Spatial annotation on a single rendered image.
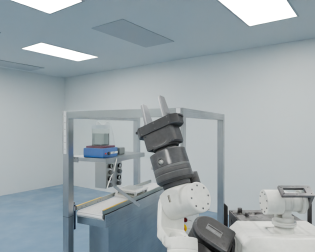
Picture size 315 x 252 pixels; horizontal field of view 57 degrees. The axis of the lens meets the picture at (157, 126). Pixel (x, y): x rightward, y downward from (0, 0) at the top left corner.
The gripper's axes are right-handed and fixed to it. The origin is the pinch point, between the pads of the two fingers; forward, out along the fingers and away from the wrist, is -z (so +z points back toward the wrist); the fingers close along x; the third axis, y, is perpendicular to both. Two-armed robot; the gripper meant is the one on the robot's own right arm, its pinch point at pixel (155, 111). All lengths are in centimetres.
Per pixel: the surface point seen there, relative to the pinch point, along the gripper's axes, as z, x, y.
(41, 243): 11, -326, -213
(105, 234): 24, -142, -132
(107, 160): -28, -108, -114
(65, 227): 10, -161, -109
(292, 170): 10, -19, -442
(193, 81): -201, -122, -439
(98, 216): 10, -132, -118
